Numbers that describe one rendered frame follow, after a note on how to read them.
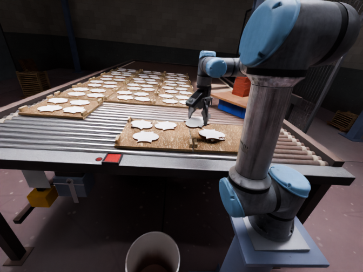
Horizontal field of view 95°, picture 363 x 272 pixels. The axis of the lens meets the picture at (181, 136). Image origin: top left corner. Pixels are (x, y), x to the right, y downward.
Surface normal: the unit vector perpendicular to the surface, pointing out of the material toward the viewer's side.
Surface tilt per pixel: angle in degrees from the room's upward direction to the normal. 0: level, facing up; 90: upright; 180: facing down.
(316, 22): 71
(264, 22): 86
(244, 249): 0
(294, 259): 0
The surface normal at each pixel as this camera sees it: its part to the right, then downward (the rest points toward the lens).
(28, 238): 0.09, -0.87
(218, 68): 0.18, 0.48
